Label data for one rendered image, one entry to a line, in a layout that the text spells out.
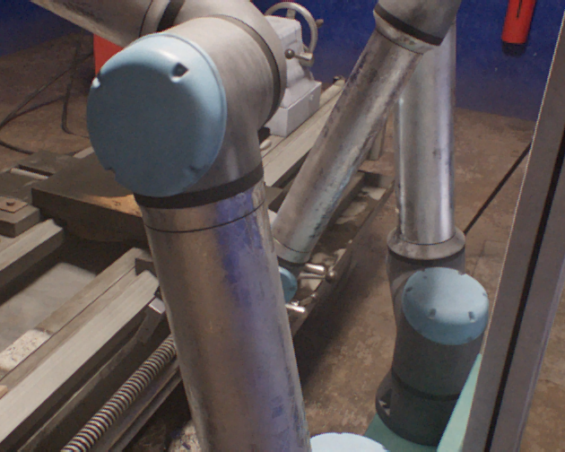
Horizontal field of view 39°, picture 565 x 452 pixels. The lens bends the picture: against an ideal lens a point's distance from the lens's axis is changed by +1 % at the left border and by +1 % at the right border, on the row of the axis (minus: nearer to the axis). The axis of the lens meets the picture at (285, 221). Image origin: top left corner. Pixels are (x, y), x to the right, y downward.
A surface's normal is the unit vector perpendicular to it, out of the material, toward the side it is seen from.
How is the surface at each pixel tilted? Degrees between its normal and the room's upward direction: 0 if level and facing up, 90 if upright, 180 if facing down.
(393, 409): 70
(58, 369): 36
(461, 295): 5
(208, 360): 89
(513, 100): 90
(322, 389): 0
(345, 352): 0
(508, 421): 90
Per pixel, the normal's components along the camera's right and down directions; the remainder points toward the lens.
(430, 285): 0.07, -0.84
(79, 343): 0.60, -0.58
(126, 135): -0.39, 0.29
